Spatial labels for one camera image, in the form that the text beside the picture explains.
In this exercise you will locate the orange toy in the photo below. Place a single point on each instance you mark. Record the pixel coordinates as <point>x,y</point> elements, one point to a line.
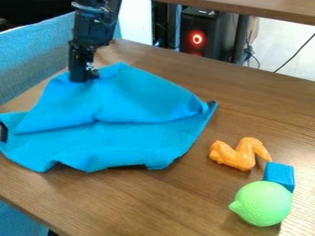
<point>238,154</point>

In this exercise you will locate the blue cloth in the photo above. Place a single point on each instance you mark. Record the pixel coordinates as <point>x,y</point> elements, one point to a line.
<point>106,120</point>

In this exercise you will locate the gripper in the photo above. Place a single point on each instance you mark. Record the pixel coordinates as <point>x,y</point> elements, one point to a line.
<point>92,29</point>

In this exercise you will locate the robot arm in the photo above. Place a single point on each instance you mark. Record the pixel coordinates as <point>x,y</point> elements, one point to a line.
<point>97,3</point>

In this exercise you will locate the blue block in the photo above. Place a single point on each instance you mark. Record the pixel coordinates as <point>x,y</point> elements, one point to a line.
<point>279,175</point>

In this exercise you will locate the black computer tower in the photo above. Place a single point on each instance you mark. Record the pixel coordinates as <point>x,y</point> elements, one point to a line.
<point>204,32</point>

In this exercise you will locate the green toy lime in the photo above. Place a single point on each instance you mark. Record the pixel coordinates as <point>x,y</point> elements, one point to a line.
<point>261,203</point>

